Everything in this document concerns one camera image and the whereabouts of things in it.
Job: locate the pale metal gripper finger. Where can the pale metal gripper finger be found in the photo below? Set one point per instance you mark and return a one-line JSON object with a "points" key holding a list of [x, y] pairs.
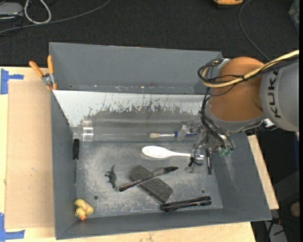
{"points": [[195, 165], [183, 133]]}

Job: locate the white plastic spoon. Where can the white plastic spoon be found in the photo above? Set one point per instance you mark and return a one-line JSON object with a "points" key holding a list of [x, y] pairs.
{"points": [[155, 152]]}

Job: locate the black flashlight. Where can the black flashlight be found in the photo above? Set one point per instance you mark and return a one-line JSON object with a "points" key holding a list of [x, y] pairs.
{"points": [[185, 204]]}

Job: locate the dark grey flat sponge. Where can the dark grey flat sponge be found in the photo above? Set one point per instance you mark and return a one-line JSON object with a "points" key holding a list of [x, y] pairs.
{"points": [[159, 189]]}

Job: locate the clear plastic tube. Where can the clear plastic tube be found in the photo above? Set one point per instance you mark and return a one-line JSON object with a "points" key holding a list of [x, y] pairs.
{"points": [[131, 127]]}

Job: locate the grey metal bin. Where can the grey metal bin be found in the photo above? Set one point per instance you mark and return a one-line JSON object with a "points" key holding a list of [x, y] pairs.
{"points": [[141, 69]]}

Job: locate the dark green toy dinosaur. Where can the dark green toy dinosaur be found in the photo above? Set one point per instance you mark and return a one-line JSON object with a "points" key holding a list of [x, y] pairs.
{"points": [[112, 178]]}

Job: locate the yellow rubber duck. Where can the yellow rubber duck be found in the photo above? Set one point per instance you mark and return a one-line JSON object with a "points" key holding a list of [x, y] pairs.
{"points": [[83, 210]]}

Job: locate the brown cardboard board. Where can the brown cardboard board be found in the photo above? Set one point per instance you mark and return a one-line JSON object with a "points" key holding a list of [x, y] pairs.
{"points": [[27, 147]]}

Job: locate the black cylinder on white bracket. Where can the black cylinder on white bracket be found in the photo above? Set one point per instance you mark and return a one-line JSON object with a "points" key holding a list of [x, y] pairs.
{"points": [[209, 161]]}

